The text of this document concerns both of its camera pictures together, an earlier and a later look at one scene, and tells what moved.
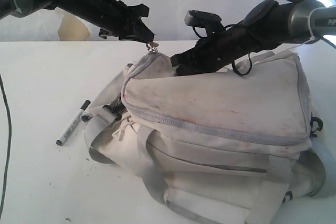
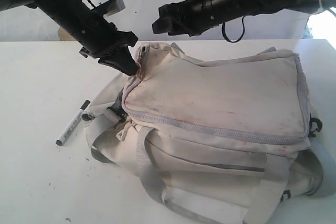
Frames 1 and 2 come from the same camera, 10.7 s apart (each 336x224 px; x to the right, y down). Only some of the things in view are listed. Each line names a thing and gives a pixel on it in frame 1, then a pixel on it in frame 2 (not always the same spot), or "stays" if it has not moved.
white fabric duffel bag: (235, 146) stays
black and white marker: (72, 123) stays
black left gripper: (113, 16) → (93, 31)
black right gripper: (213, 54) → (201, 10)
